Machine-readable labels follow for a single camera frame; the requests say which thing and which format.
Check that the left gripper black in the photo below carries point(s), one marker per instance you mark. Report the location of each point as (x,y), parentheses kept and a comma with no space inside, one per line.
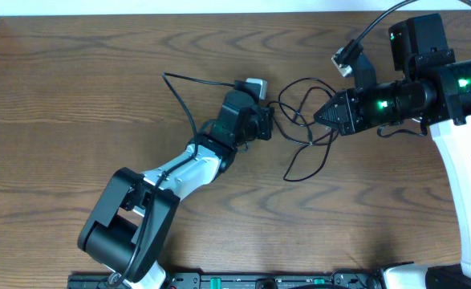
(265,123)

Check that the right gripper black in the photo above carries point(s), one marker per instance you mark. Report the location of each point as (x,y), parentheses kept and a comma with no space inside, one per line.
(351,122)

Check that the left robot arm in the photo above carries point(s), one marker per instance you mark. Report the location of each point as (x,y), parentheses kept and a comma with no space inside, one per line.
(128,226)

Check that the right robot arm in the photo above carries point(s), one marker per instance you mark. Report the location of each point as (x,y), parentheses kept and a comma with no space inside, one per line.
(436,90)

